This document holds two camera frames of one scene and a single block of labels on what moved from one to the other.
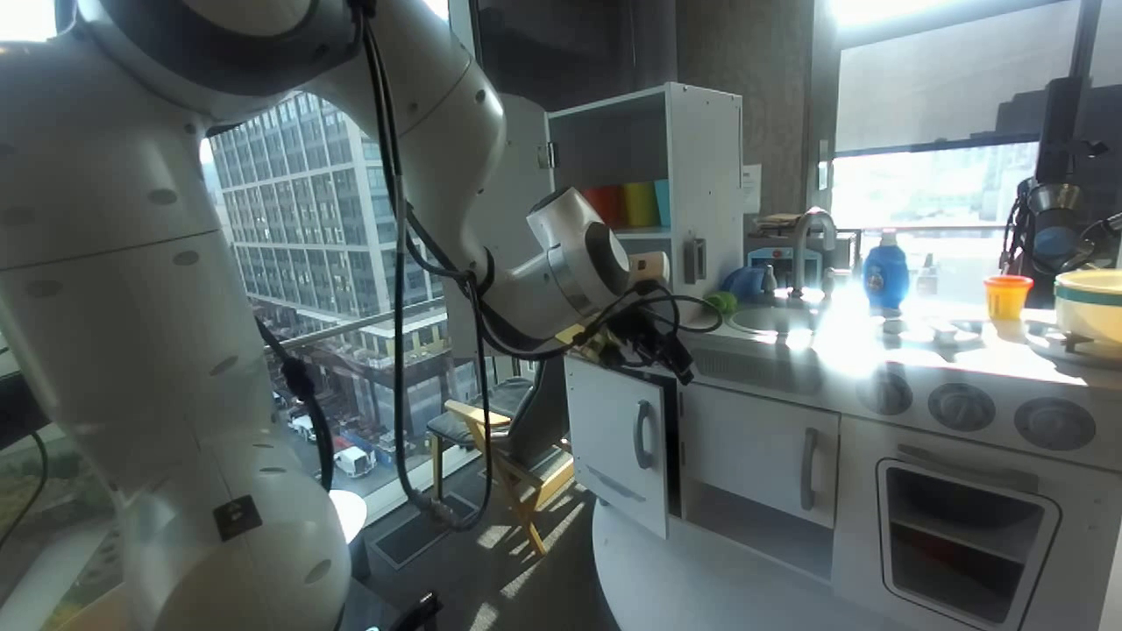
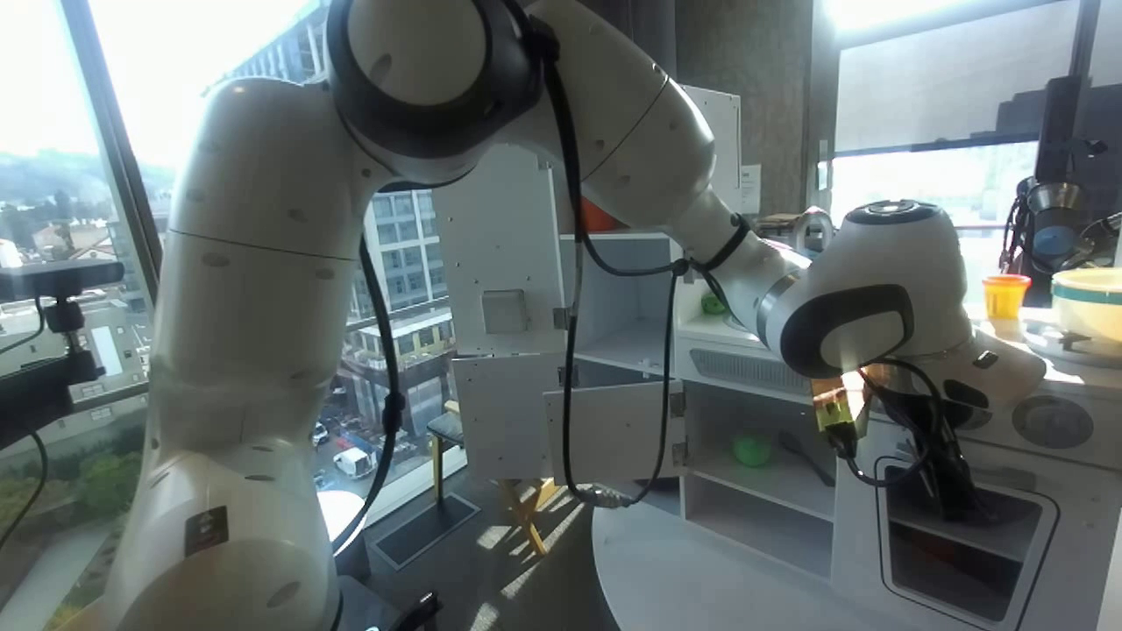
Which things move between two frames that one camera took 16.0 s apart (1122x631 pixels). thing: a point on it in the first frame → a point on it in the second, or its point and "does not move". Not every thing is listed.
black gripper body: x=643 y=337 → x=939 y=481
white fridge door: x=621 y=429 → x=512 y=414
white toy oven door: x=965 y=547 does not move
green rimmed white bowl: x=1089 y=306 does not move
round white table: x=696 y=579 does not move
